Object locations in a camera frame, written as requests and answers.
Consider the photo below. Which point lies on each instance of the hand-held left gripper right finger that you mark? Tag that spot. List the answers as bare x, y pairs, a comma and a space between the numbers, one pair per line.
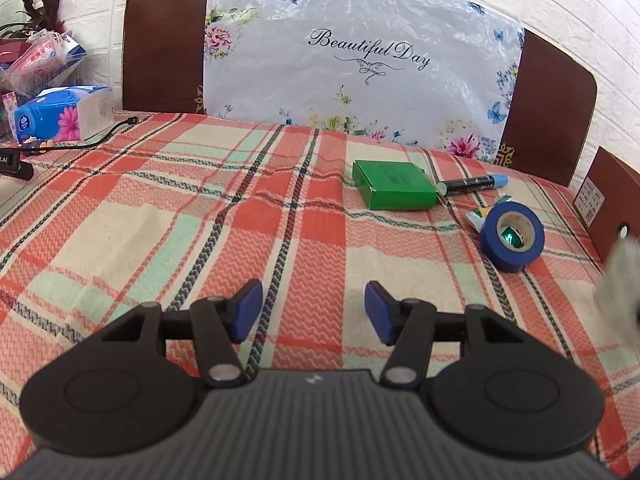
380, 312

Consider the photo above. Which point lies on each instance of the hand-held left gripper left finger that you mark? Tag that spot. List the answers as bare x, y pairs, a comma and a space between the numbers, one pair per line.
246, 310

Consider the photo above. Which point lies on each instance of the green box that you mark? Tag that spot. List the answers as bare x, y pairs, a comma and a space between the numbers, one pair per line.
395, 185

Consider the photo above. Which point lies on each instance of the small colourful packet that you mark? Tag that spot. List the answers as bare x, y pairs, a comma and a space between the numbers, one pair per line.
476, 217

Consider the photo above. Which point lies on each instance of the blue tape roll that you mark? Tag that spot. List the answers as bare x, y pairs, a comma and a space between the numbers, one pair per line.
505, 247

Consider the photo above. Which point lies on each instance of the black marker with blue cap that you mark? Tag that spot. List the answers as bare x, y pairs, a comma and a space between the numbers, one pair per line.
470, 184

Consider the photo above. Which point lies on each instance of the brown cardboard box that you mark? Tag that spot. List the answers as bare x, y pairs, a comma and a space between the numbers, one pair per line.
607, 195

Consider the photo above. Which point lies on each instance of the plaid tablecloth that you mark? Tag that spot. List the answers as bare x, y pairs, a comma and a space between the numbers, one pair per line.
300, 210

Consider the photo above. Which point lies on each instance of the floral plastic-wrapped board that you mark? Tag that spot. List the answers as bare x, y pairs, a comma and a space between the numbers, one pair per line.
360, 60

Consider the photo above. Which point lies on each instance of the brown wooden chair back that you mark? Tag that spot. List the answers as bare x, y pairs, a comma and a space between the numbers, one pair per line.
165, 40
547, 110

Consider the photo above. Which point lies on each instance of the blue tissue pack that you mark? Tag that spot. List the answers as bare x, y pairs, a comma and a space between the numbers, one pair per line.
62, 115

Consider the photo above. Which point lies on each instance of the black device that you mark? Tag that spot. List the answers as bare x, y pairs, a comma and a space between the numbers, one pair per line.
15, 162

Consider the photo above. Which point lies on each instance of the clear plastic bag of packets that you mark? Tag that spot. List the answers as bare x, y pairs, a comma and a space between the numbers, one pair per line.
45, 65

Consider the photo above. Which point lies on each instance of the dark red plant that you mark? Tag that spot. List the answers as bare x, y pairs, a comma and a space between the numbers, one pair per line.
42, 5

